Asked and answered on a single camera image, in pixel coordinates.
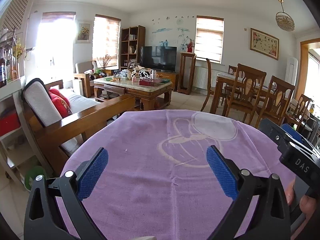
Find tall wooden plant stand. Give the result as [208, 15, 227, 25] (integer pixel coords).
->
[177, 52, 196, 95]

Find red pillow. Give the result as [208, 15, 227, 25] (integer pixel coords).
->
[49, 88, 72, 118]

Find wooden coffee table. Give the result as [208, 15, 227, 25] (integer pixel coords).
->
[94, 78, 172, 111]

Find hanging crystal lamp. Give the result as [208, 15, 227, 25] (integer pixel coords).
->
[275, 0, 295, 32]

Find purple tablecloth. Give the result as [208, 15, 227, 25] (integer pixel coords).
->
[64, 110, 294, 239]

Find person right hand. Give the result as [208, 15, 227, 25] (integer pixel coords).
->
[285, 180, 317, 239]

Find wooden bookshelf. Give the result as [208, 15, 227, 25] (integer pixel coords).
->
[119, 25, 145, 70]

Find black television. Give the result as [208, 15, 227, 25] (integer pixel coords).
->
[140, 46, 177, 72]

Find wooden dining chair near right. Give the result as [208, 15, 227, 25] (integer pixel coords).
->
[255, 76, 295, 128]

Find wooden dining chair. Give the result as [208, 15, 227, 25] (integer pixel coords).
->
[255, 76, 295, 128]
[222, 63, 267, 125]

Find white air conditioner tower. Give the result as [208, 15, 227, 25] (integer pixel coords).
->
[285, 57, 298, 85]

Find framed sunflower painting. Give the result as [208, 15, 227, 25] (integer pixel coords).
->
[75, 21, 93, 43]

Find wooden tv cabinet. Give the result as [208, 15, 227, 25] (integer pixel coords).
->
[157, 72, 179, 92]

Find framed floral picture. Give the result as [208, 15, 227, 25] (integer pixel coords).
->
[249, 28, 279, 60]

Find wooden chair far right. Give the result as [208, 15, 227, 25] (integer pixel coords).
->
[284, 94, 311, 129]

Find wooden sofa white cushions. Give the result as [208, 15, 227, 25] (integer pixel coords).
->
[21, 78, 135, 175]

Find wooden dining chair near left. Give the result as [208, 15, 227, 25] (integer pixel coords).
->
[222, 63, 267, 125]

